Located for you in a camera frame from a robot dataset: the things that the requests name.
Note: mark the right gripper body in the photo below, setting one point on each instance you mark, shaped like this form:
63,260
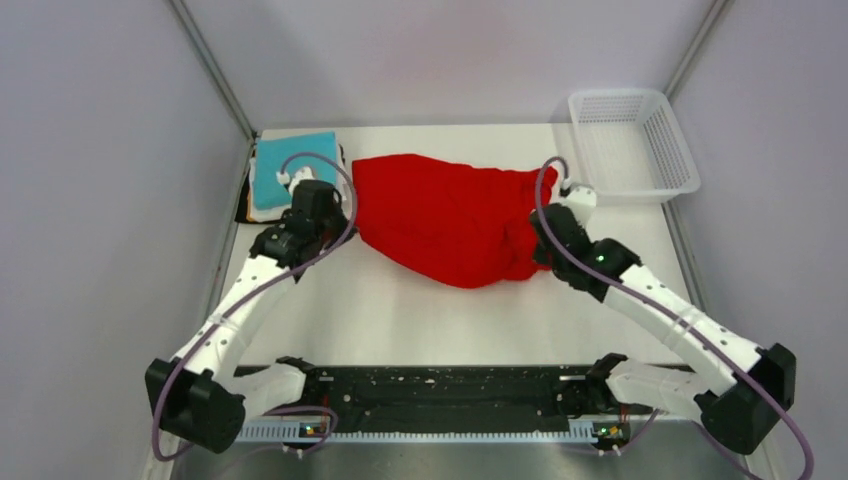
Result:
544,256

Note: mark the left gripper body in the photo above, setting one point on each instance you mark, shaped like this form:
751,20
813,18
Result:
332,228

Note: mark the red t shirt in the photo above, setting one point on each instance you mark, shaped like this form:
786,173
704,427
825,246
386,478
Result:
463,226

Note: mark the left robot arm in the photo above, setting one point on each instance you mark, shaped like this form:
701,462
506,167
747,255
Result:
196,395

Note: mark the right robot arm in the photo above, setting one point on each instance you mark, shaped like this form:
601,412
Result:
732,386

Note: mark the folded white t shirt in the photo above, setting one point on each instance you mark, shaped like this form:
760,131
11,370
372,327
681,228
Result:
343,185

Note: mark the folded blue t shirt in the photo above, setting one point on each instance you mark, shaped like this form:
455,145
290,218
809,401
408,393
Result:
287,156

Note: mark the white plastic basket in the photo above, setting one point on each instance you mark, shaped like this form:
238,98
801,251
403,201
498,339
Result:
630,147

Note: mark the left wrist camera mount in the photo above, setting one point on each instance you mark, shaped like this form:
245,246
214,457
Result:
290,181

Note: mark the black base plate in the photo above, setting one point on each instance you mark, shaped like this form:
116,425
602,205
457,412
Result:
462,399

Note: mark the white cable duct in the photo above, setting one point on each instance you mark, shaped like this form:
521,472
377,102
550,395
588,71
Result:
295,432

